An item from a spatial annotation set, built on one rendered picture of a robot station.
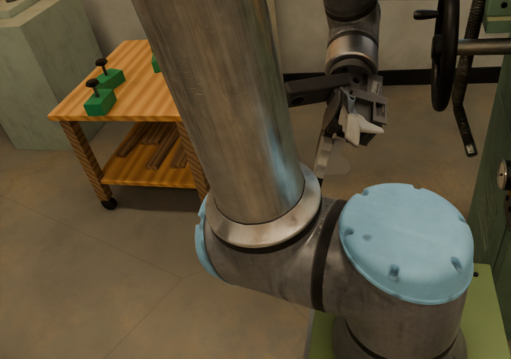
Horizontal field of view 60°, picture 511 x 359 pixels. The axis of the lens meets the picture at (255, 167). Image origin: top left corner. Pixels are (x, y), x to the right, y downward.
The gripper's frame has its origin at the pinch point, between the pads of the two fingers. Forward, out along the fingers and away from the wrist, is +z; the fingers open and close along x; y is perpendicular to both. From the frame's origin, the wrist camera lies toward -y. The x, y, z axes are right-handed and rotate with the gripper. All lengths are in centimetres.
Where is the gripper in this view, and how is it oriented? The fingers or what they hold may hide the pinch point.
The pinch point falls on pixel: (330, 170)
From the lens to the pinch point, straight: 66.6
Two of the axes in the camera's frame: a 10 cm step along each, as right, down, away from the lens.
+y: 9.6, 2.5, 1.2
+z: -1.6, 8.6, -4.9
